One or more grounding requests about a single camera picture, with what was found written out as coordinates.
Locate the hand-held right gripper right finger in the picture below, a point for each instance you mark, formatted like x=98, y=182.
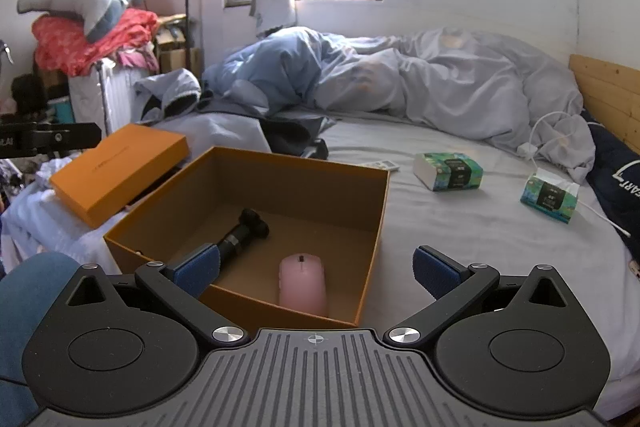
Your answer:
x=435, y=274

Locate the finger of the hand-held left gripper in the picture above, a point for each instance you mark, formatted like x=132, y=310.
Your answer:
x=60, y=137

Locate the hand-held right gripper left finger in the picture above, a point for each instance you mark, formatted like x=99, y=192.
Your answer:
x=197, y=271

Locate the orange cardboard box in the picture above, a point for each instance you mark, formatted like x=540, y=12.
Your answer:
x=300, y=187

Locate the black bag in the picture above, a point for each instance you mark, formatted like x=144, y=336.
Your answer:
x=27, y=92

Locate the bed with grey sheet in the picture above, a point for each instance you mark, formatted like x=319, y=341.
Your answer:
x=475, y=232

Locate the black cylindrical tool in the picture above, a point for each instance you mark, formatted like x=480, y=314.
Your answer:
x=245, y=234

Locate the orange box lid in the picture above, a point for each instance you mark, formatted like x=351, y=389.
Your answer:
x=115, y=172

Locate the white ribbed suitcase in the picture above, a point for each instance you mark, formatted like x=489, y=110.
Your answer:
x=120, y=97

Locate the white cloth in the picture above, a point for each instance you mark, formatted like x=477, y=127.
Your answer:
x=30, y=217

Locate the red blanket pile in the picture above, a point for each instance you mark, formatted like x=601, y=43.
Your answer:
x=65, y=44

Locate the green tissue pack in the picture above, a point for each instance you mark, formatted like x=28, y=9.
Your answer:
x=450, y=172
x=547, y=202

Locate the pink computer mouse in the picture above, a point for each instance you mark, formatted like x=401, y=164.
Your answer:
x=302, y=282

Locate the white remote control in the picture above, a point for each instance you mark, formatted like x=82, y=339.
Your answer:
x=382, y=165

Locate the grey hooded jacket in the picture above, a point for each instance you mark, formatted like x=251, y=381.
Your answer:
x=170, y=82

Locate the brown cardboard box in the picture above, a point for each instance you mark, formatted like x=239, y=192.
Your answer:
x=175, y=59

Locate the person's leg in blue jeans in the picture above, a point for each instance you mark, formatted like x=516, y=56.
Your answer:
x=25, y=307

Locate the dark cloth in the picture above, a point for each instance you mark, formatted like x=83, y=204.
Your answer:
x=290, y=132

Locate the black clothes rack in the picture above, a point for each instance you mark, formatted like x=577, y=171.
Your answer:
x=189, y=7

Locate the blue-grey duvet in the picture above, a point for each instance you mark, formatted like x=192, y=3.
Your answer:
x=450, y=77

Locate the navy printed pillow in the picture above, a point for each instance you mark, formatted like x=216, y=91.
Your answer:
x=615, y=167

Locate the wooden headboard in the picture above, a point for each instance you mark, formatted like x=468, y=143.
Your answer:
x=605, y=87

